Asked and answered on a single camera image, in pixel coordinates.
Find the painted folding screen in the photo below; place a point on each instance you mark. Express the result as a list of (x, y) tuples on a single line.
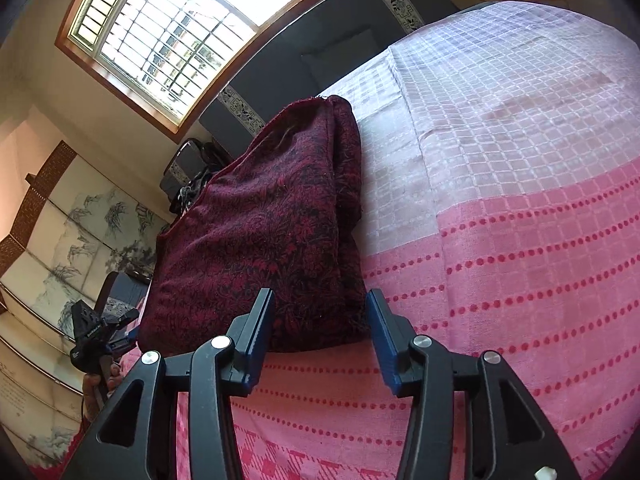
[(65, 240)]

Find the grey sofa with patterned stripes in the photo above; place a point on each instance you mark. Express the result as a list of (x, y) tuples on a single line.
[(345, 25)]

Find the maroon patterned sweater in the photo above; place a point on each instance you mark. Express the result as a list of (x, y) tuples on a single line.
[(260, 230)]

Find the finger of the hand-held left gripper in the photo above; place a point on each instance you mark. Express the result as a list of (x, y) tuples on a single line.
[(122, 322)]

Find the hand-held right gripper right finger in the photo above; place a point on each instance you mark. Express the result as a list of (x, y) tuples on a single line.
[(384, 335)]

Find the person's left hand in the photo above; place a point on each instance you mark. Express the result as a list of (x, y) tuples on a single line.
[(92, 395)]

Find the wooden chair with blue cushion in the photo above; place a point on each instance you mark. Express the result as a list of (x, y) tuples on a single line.
[(125, 292)]

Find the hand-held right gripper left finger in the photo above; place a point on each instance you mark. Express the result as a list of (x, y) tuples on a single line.
[(257, 325)]

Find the pink checked bed blanket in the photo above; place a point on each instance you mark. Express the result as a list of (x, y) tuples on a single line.
[(500, 210)]

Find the dark patterned clothes pile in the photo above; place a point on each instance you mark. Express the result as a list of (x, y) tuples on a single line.
[(192, 192)]

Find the wooden framed barred window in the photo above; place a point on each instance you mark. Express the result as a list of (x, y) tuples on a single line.
[(170, 35)]

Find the wooden armchair with grey cushion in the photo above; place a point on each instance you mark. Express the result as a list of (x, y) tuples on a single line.
[(187, 160)]

